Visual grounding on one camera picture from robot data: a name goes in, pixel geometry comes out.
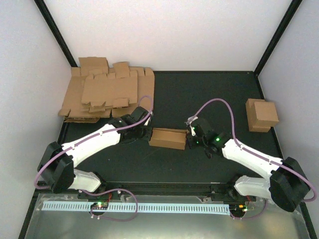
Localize cardboard box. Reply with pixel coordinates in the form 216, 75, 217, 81
245, 99, 271, 132
149, 128, 187, 150
253, 102, 279, 127

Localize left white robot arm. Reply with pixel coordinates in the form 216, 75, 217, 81
37, 107, 152, 199

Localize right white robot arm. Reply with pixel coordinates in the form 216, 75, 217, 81
186, 117, 310, 212

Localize stack of flat cardboard blanks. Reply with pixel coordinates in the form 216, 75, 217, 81
58, 57, 155, 123

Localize right controller circuit board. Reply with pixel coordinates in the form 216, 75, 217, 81
229, 202, 253, 213

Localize controller circuit board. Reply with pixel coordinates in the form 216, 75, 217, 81
229, 202, 253, 213
90, 201, 109, 210

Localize left controller circuit board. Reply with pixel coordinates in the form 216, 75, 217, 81
90, 201, 109, 210

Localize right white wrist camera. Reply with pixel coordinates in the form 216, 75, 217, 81
185, 116, 198, 136

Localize light blue slotted cable duct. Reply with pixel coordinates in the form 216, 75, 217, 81
41, 201, 230, 216

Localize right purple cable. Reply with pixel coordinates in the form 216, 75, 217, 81
186, 98, 316, 220

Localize right black frame post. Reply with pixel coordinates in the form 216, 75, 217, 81
254, 0, 303, 77

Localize black frame post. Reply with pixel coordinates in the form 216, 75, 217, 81
34, 0, 78, 67
254, 0, 303, 77

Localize left black frame post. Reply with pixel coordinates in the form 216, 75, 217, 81
34, 0, 78, 67

